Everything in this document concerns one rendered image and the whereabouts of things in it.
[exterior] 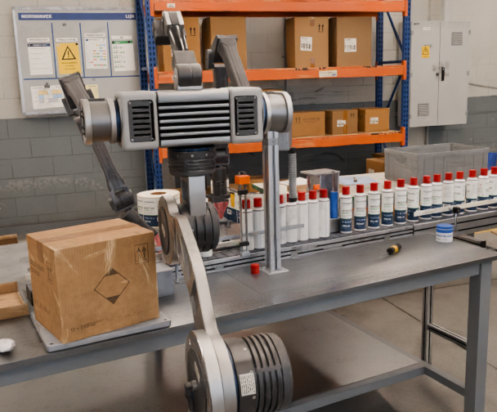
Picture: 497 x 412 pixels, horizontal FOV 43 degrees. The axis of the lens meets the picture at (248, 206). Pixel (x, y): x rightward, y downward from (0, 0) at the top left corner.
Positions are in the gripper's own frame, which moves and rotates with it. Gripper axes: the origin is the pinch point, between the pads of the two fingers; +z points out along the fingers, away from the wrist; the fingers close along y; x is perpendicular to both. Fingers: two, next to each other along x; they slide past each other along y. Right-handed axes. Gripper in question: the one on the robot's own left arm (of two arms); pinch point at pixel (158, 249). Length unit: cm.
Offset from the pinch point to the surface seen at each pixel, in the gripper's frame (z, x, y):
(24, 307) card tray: -24, 46, -13
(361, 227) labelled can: 57, -71, -4
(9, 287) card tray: -24, 47, 13
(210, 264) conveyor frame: 16.5, -9.8, -6.1
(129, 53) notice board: 4, -158, 421
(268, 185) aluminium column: 4.6, -43.1, -17.7
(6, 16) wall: -93, -92, 452
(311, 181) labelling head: 33, -71, 12
